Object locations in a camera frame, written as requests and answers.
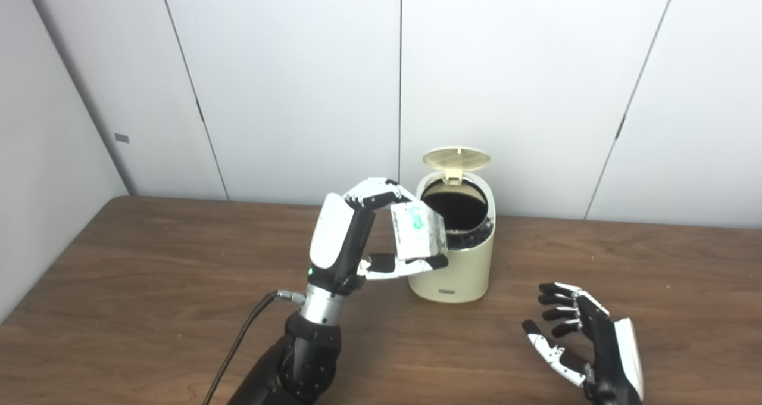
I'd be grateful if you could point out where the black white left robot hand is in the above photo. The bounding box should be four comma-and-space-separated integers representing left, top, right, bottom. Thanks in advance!
308, 177, 449, 295

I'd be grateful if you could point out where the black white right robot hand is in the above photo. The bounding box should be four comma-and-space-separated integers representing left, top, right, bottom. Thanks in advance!
522, 282, 645, 405

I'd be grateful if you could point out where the green white milk carton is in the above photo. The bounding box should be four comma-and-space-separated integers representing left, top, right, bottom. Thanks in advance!
390, 201, 448, 261

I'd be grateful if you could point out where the cream-colored round bin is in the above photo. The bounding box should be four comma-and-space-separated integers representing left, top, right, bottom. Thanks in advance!
408, 147, 497, 303

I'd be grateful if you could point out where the cream round bin lid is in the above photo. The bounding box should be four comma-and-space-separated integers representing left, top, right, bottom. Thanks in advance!
423, 147, 492, 185

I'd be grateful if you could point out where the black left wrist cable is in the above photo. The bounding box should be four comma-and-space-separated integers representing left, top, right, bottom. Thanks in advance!
202, 290, 305, 405

